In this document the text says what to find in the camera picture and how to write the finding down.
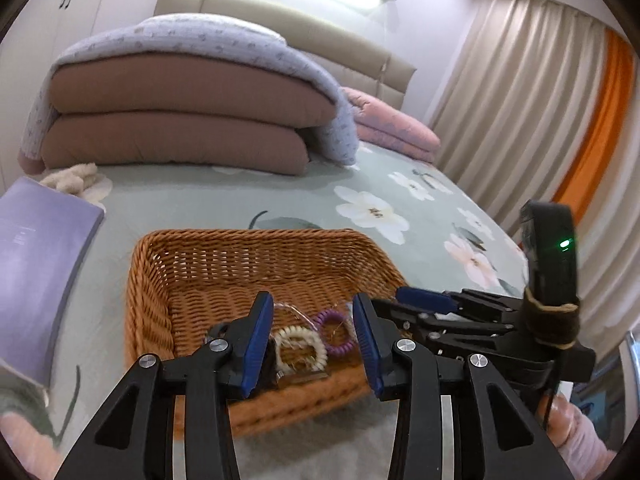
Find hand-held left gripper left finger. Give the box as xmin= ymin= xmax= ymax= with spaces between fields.
xmin=54 ymin=290 xmax=275 ymax=480

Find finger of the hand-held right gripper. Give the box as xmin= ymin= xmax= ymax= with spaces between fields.
xmin=372 ymin=299 xmax=521 ymax=361
xmin=396 ymin=286 xmax=526 ymax=323

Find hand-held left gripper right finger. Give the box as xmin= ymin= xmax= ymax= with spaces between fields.
xmin=352 ymin=293 xmax=573 ymax=480

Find black wrist watch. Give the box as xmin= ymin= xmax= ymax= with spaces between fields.
xmin=261 ymin=336 xmax=283 ymax=391

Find purple spiral hair tie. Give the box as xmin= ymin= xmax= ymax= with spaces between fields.
xmin=314 ymin=310 xmax=357 ymax=356

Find cream spiral hair tie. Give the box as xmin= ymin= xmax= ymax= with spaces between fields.
xmin=274 ymin=325 xmax=328 ymax=373

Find clear chain bracelet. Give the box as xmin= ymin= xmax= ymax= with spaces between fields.
xmin=275 ymin=302 xmax=321 ymax=333

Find brown wicker basket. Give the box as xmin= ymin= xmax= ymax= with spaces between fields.
xmin=125 ymin=229 xmax=416 ymax=438

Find person's right forearm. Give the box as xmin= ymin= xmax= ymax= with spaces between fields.
xmin=560 ymin=402 xmax=618 ymax=480

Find person's right hand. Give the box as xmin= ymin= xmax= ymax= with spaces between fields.
xmin=542 ymin=392 xmax=578 ymax=448

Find orange curtain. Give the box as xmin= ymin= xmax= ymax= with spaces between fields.
xmin=550 ymin=27 xmax=636 ymax=221

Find beige curtain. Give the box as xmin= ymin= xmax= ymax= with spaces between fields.
xmin=427 ymin=0 xmax=640 ymax=361

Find green floral bedspread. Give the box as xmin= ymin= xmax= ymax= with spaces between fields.
xmin=0 ymin=140 xmax=536 ymax=480

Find pink pillows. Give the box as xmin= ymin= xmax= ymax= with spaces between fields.
xmin=340 ymin=86 xmax=442 ymax=163

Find folded brown quilt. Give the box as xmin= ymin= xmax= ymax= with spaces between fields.
xmin=19 ymin=55 xmax=337 ymax=177

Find blue-purple book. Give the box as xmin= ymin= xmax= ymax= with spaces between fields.
xmin=0 ymin=176 xmax=106 ymax=391

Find cream fluffy plush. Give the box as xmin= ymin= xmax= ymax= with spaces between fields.
xmin=39 ymin=162 xmax=113 ymax=206

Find beige padded headboard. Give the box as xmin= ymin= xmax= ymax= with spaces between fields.
xmin=153 ymin=0 xmax=417 ymax=111

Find pale blue floral blanket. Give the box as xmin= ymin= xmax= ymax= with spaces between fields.
xmin=20 ymin=14 xmax=360 ymax=166

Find white wardrobe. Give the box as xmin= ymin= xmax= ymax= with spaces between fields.
xmin=0 ymin=0 xmax=121 ymax=196

